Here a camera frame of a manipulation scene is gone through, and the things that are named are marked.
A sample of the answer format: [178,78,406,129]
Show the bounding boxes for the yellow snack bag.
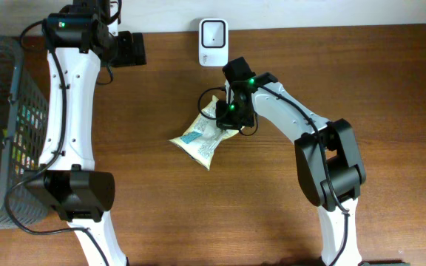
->
[170,114,239,171]

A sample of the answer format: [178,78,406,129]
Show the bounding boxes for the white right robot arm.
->
[216,57,366,265]

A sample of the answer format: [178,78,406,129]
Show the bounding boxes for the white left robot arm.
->
[24,1,144,265]

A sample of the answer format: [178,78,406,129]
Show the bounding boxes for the white barcode scanner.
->
[198,18,229,67]

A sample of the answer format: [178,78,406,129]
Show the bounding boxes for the colourful items in basket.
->
[10,105,47,175]

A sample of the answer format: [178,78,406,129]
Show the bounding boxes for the grey plastic mesh basket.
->
[0,36,49,230]

